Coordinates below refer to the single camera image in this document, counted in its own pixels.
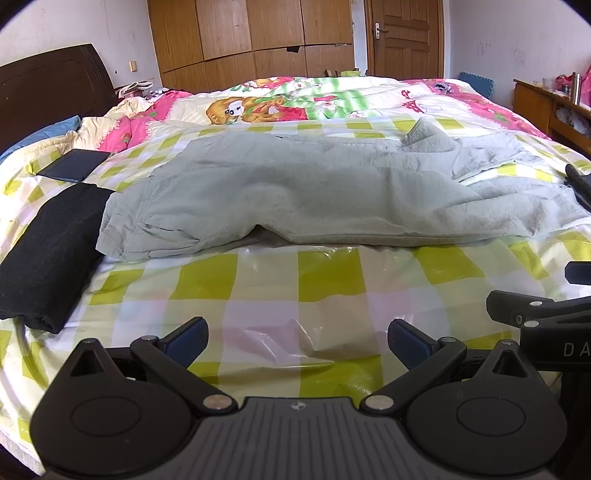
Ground light grey pants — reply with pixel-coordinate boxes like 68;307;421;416
96;119;590;261

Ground black folded garment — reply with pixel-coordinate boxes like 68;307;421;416
1;183;113;334

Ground wooden side desk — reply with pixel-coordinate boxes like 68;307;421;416
512;80;590;158

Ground dark navy folded cloth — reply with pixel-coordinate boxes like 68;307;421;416
38;149;111;183

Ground blue foam mat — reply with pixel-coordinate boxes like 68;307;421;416
458;71;494;99

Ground cartoon print pink quilt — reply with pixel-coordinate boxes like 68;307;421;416
74;76;543;153

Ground metal thermos bottle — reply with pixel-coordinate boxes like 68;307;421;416
570;72;582;105

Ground blue pillow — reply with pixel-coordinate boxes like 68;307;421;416
0;115;81;162

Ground wooden door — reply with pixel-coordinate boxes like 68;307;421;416
365;0;445;80

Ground dark wooden headboard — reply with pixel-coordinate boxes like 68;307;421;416
0;44;117;151

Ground wooden wardrobe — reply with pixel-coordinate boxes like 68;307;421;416
147;0;355;93

